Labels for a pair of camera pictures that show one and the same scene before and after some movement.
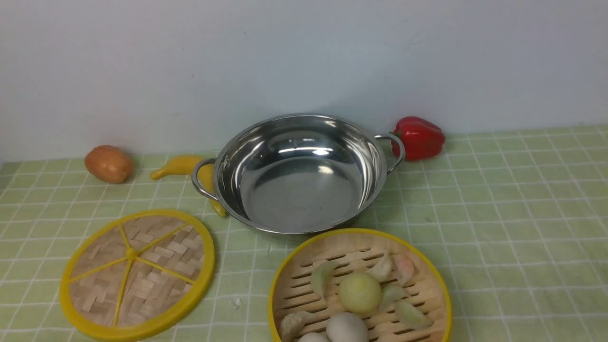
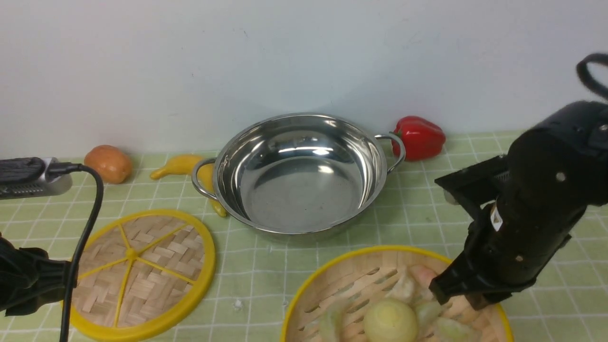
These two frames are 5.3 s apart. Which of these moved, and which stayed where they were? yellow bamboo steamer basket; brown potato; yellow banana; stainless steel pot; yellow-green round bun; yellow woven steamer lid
Moved: yellow bamboo steamer basket; yellow-green round bun
Stayed: stainless steel pot; brown potato; yellow woven steamer lid; yellow banana
